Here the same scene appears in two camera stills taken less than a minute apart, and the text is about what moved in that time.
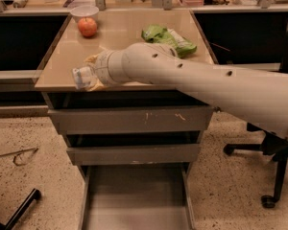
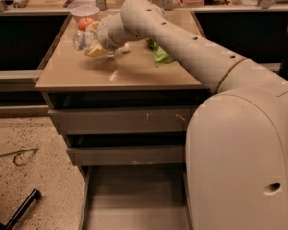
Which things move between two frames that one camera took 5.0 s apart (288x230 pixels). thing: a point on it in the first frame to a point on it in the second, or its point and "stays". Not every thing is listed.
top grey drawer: [132, 120] stays
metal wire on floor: [14, 157] stays
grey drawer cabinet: [136, 140] stays
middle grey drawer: [130, 154] stays
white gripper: [101, 67] to [103, 35]
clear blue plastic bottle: [84, 77] to [79, 39]
